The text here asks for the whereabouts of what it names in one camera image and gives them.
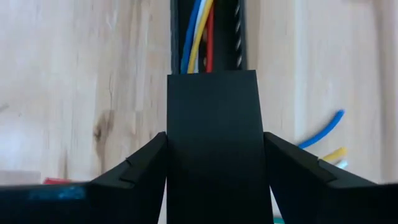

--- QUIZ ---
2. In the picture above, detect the multicolour wire bundle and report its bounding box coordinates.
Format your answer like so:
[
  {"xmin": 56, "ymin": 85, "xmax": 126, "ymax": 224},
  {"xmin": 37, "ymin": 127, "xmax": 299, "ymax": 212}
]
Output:
[{"xmin": 193, "ymin": 0, "xmax": 349, "ymax": 170}]

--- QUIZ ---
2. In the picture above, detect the black slotted cable duct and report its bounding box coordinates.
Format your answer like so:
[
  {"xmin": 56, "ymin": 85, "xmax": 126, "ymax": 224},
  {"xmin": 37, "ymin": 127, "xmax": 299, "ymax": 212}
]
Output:
[{"xmin": 170, "ymin": 0, "xmax": 248, "ymax": 75}]

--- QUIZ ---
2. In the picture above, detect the black duct cover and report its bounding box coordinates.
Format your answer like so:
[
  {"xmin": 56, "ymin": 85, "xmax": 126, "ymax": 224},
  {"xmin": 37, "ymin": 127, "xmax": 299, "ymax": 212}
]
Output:
[{"xmin": 166, "ymin": 69, "xmax": 274, "ymax": 224}]

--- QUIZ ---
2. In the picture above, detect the coloured wire bundle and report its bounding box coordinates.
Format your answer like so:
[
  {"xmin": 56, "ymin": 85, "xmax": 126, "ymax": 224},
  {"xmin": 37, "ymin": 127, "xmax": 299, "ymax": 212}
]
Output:
[{"xmin": 180, "ymin": 0, "xmax": 346, "ymax": 150}]

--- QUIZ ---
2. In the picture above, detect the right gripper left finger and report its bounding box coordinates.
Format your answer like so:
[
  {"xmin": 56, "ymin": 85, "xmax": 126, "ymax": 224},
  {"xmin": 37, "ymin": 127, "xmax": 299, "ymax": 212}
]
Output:
[{"xmin": 0, "ymin": 131, "xmax": 169, "ymax": 224}]

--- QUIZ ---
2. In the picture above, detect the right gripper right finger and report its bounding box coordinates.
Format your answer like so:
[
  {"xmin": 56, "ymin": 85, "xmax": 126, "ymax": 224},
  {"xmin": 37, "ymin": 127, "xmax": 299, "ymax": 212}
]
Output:
[{"xmin": 263, "ymin": 131, "xmax": 398, "ymax": 224}]

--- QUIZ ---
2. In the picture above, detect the bundle of coloured cables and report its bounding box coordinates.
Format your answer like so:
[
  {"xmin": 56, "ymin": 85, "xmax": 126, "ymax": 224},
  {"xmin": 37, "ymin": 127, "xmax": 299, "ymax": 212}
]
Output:
[
  {"xmin": 42, "ymin": 5, "xmax": 216, "ymax": 185},
  {"xmin": 187, "ymin": 0, "xmax": 348, "ymax": 163}
]

